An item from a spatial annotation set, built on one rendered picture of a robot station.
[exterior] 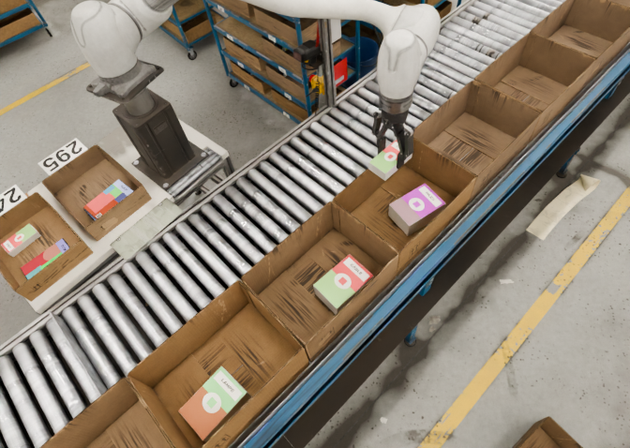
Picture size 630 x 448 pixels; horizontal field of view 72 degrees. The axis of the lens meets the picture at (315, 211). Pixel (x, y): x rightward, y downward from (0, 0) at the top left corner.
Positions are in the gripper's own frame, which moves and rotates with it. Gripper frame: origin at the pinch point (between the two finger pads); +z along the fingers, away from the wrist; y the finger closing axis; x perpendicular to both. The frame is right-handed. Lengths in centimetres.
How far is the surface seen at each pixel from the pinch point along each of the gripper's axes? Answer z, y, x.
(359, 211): 27.8, -5.3, -9.0
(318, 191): 42, -32, -6
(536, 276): 117, 51, 68
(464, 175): 14.6, 16.9, 19.2
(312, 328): 28, 14, -51
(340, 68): 30, -69, 46
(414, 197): 21.2, 7.9, 5.2
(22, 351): 42, -59, -128
